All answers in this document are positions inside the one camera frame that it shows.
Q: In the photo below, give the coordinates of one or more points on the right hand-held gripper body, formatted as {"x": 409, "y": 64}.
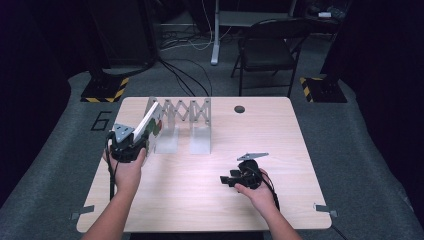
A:
{"x": 251, "y": 175}

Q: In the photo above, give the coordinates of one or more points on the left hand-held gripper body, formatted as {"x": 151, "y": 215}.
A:
{"x": 125, "y": 150}

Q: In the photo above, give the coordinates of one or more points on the white picture book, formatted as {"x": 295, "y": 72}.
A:
{"x": 151, "y": 121}

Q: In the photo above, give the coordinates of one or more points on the grey expandable metal book rack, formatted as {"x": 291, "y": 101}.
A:
{"x": 200, "y": 140}

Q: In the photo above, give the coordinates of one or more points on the person's right hand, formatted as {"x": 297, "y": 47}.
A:
{"x": 261, "y": 198}

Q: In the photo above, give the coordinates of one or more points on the person's left hand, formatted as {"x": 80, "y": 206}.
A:
{"x": 126, "y": 176}

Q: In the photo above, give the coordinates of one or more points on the black round table grommet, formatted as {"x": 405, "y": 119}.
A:
{"x": 239, "y": 109}

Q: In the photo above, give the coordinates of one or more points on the black stand with striped base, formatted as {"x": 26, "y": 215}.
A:
{"x": 325, "y": 90}
{"x": 101, "y": 88}

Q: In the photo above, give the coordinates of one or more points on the grey tape strip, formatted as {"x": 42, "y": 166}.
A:
{"x": 325, "y": 209}
{"x": 83, "y": 210}

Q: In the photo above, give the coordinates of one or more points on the black cabinet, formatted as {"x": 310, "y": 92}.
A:
{"x": 123, "y": 33}

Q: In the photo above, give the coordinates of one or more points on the black folding chair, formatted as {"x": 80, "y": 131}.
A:
{"x": 265, "y": 53}

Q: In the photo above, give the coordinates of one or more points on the white-legged grey desk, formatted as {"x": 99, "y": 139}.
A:
{"x": 215, "y": 40}

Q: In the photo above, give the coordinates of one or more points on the small white device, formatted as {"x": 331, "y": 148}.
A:
{"x": 324, "y": 14}

